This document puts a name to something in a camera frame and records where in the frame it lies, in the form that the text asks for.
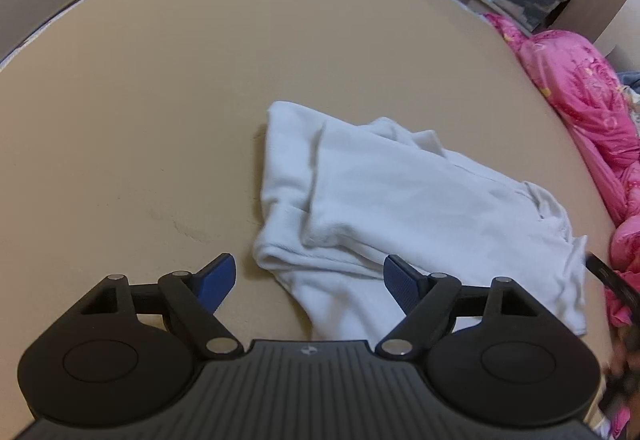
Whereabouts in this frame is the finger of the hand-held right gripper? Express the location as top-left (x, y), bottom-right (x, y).
top-left (584, 250), bottom-right (640, 316)

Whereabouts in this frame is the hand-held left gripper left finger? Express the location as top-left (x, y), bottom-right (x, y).
top-left (80, 253), bottom-right (246, 362)

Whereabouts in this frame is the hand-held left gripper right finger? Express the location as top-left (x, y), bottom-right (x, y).
top-left (374, 254), bottom-right (541, 362)

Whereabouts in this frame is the white fleece garment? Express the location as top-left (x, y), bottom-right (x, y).
top-left (252, 100), bottom-right (588, 342)

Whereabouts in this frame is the pink floral quilt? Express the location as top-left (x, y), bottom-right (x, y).
top-left (482, 12), bottom-right (640, 440)

